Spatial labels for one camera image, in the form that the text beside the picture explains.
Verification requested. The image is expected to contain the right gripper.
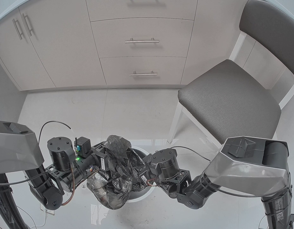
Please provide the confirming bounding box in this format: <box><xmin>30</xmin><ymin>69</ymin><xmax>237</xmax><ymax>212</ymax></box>
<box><xmin>138</xmin><ymin>168</ymin><xmax>160</xmax><ymax>187</ymax></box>

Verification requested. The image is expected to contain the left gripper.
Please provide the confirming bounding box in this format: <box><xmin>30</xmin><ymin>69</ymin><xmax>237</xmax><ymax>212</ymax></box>
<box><xmin>60</xmin><ymin>146</ymin><xmax>108</xmax><ymax>192</ymax></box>

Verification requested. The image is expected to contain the black plastic bag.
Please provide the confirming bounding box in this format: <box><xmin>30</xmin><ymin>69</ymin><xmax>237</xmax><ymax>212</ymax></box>
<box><xmin>86</xmin><ymin>135</ymin><xmax>147</xmax><ymax>210</ymax></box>

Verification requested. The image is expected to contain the white trash bin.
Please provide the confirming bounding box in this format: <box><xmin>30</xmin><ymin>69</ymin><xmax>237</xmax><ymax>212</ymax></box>
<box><xmin>127</xmin><ymin>146</ymin><xmax>154</xmax><ymax>203</ymax></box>

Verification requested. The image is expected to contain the grey chair with white legs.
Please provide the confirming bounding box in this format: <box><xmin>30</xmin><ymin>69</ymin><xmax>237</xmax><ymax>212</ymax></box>
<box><xmin>167</xmin><ymin>0</ymin><xmax>294</xmax><ymax>150</ymax></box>

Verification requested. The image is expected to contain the beige cabinet with drawers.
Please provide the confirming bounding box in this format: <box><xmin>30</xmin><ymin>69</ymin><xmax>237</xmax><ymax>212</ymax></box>
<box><xmin>0</xmin><ymin>0</ymin><xmax>294</xmax><ymax>92</ymax></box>

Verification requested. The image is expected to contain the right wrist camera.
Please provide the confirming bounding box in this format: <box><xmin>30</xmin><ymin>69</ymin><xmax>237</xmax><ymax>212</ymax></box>
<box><xmin>148</xmin><ymin>161</ymin><xmax>160</xmax><ymax>176</ymax></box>

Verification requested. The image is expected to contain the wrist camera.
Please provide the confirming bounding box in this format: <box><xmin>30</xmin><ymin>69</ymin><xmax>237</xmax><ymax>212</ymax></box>
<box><xmin>74</xmin><ymin>137</ymin><xmax>91</xmax><ymax>158</ymax></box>
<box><xmin>148</xmin><ymin>161</ymin><xmax>160</xmax><ymax>176</ymax></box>

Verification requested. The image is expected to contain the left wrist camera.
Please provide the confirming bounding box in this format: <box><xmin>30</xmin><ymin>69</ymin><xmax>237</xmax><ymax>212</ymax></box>
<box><xmin>74</xmin><ymin>137</ymin><xmax>91</xmax><ymax>158</ymax></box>

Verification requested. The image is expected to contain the black cable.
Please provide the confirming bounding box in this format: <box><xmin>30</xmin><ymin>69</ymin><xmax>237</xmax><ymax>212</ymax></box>
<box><xmin>38</xmin><ymin>121</ymin><xmax>72</xmax><ymax>143</ymax></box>
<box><xmin>171</xmin><ymin>146</ymin><xmax>212</xmax><ymax>162</ymax></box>

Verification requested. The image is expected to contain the white cable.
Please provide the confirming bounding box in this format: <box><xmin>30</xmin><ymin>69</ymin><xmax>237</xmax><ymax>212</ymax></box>
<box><xmin>25</xmin><ymin>204</ymin><xmax>50</xmax><ymax>229</ymax></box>

